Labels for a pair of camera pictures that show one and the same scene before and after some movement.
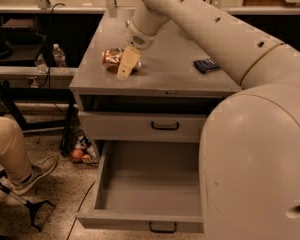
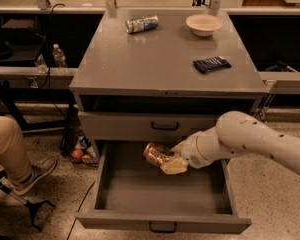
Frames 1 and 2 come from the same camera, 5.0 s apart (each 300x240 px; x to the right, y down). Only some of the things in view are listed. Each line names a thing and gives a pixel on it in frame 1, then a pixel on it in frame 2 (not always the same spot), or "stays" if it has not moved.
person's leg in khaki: (7, 145) stays
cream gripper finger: (129, 60) → (174, 166)
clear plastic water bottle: (59, 56) stays
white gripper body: (139, 37) → (189, 151)
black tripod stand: (31, 205) stays
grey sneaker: (38, 172) stays
